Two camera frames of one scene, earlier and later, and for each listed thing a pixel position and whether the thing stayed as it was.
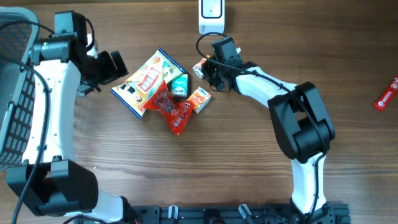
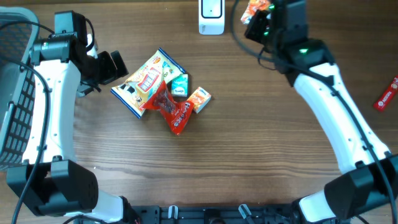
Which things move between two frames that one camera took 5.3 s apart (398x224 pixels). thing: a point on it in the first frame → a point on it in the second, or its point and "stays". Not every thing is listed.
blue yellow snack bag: (134, 90) stays
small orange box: (199, 98) stays
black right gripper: (206, 68) → (253, 32)
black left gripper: (111, 70) stays
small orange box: (198, 68) → (252, 7)
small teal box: (180, 85) stays
